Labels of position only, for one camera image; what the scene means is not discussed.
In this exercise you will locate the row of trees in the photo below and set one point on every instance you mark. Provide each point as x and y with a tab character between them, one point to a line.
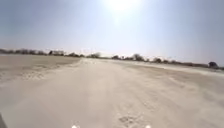
136	57

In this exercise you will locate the robot's own part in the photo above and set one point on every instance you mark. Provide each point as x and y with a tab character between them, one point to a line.
147	126
74	126

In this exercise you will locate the pale sandy track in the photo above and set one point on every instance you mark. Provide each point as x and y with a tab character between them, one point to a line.
100	96

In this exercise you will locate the bare brownish sandy ground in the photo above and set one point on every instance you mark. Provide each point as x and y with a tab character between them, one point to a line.
30	63

